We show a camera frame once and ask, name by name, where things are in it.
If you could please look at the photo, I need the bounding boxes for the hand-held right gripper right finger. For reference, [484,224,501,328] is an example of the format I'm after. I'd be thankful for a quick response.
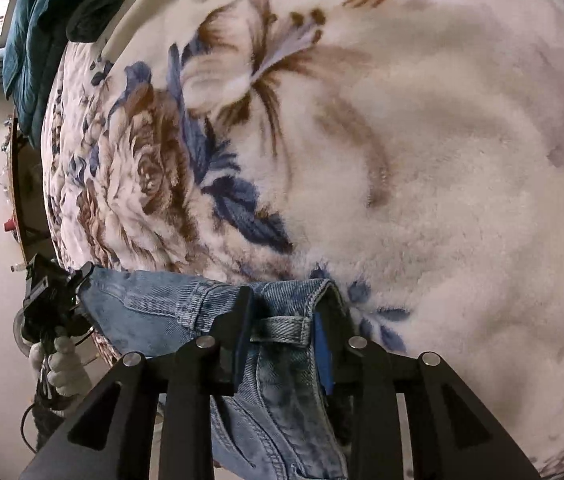
[314,290,545,480]

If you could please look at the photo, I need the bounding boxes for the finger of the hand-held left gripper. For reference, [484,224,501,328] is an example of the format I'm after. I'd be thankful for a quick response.
[67,262,96,297]

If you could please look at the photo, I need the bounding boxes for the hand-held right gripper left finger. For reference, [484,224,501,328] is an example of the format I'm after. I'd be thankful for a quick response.
[18,286,255,480]

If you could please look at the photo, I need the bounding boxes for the blue denim pants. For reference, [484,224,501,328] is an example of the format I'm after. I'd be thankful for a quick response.
[80,266,353,480]

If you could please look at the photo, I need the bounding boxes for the person's left hand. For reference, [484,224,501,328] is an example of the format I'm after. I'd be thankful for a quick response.
[30,335,94,415]

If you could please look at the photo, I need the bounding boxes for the dark wooden side table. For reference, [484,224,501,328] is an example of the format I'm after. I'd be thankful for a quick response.
[0,106,61,269]

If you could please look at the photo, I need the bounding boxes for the floral plush blanket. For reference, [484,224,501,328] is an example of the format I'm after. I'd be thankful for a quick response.
[42,0,564,479]

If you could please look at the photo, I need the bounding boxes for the teal blanket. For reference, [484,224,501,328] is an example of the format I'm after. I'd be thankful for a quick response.
[3,0,165,149]

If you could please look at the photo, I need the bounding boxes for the black cable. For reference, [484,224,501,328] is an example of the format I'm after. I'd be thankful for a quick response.
[20,380,81,454]

